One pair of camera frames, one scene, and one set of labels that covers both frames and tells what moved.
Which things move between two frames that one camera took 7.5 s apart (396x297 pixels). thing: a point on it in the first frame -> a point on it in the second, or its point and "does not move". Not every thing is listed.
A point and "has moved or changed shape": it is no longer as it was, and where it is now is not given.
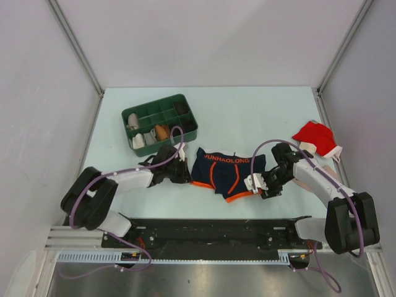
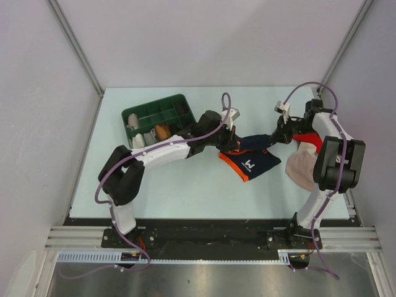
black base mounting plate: x=213 y=234 does not move
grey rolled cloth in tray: x=150 y=137 does not move
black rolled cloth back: x=180 y=108 does not move
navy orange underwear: x=225 y=172 has moved or changed shape
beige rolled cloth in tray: x=132 y=121 does not move
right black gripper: x=271 y=192 -> x=282 y=133
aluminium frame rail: x=72 y=237 does not move
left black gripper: x=185 y=176 -> x=231 y=143
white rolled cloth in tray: x=137 y=141 does not move
